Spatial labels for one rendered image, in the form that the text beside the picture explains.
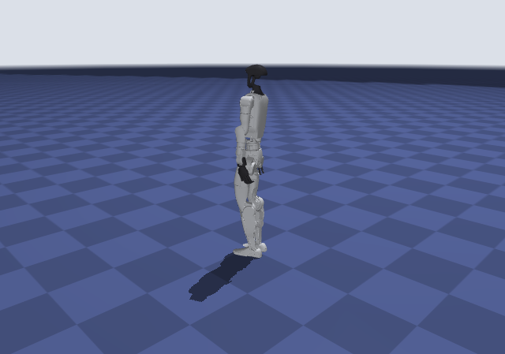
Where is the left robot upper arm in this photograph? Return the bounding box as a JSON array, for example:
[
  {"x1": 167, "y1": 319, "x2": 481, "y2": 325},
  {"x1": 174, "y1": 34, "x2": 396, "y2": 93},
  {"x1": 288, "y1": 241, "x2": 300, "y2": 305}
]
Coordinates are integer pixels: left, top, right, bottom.
[{"x1": 238, "y1": 95, "x2": 254, "y2": 135}]

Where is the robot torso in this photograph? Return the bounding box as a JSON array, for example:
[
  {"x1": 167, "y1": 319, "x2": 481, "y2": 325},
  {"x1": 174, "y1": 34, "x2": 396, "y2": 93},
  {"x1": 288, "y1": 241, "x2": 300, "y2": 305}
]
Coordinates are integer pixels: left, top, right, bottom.
[{"x1": 245, "y1": 90, "x2": 268, "y2": 167}]

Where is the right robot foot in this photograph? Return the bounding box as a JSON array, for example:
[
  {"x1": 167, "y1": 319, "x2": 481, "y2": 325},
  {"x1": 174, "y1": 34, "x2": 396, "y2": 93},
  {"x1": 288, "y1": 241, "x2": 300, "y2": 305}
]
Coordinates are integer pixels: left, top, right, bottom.
[{"x1": 243, "y1": 243, "x2": 267, "y2": 252}]

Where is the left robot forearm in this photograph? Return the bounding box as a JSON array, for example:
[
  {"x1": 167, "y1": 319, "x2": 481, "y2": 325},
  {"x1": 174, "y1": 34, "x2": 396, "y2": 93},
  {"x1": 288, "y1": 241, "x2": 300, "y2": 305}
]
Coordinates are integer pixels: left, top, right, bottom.
[{"x1": 235, "y1": 126, "x2": 247, "y2": 164}]

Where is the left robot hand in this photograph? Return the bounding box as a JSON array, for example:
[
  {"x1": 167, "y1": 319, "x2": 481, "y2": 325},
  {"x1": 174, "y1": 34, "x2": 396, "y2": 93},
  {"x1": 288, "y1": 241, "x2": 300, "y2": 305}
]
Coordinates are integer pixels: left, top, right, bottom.
[{"x1": 238, "y1": 157, "x2": 254, "y2": 184}]

